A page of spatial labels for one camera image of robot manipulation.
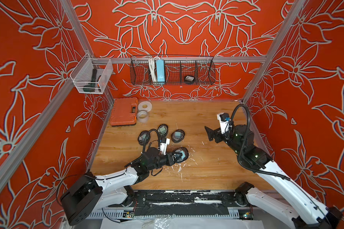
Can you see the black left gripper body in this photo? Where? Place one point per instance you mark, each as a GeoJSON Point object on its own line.
{"type": "Point", "coordinates": [161, 161]}

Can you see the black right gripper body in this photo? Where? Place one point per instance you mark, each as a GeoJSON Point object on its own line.
{"type": "Point", "coordinates": [227, 138]}

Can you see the teal wall charger plug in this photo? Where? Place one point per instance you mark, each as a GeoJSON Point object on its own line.
{"type": "Point", "coordinates": [162, 130]}

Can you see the teal charger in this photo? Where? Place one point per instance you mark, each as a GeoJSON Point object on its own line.
{"type": "Point", "coordinates": [181, 156]}
{"type": "Point", "coordinates": [178, 135]}
{"type": "Point", "coordinates": [142, 138]}

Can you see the teal charger front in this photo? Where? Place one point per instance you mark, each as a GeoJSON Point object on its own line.
{"type": "Point", "coordinates": [178, 135]}

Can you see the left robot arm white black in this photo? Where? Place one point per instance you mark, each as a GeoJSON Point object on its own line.
{"type": "Point", "coordinates": [92, 192]}

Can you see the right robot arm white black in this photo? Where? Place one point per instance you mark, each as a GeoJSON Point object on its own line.
{"type": "Point", "coordinates": [301, 210]}

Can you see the clear tape roll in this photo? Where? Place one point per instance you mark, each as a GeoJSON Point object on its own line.
{"type": "Point", "coordinates": [142, 116]}

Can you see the white tape roll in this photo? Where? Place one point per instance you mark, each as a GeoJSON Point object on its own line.
{"type": "Point", "coordinates": [145, 106]}

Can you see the orange plastic tool case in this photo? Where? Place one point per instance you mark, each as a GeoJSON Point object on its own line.
{"type": "Point", "coordinates": [124, 112]}

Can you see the light blue power bank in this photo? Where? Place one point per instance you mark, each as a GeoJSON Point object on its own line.
{"type": "Point", "coordinates": [160, 71]}

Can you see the dark green flashlight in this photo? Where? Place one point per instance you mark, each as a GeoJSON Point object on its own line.
{"type": "Point", "coordinates": [90, 87]}

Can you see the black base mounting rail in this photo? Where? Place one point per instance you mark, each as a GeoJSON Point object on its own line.
{"type": "Point", "coordinates": [148, 204]}

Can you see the black wire wall basket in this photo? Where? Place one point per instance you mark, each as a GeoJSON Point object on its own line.
{"type": "Point", "coordinates": [143, 69]}

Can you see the clear acrylic wall box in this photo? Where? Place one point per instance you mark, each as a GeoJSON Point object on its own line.
{"type": "Point", "coordinates": [81, 75]}

